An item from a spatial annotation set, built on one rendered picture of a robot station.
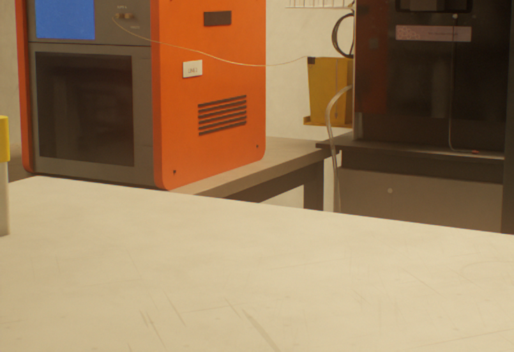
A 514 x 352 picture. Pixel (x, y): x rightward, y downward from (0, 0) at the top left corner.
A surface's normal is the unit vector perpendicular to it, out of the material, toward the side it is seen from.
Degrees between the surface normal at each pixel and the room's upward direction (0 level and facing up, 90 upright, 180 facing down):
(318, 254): 0
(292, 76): 90
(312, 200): 90
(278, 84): 90
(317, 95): 93
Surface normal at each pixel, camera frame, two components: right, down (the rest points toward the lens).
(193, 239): 0.00, -0.98
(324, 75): -0.47, 0.21
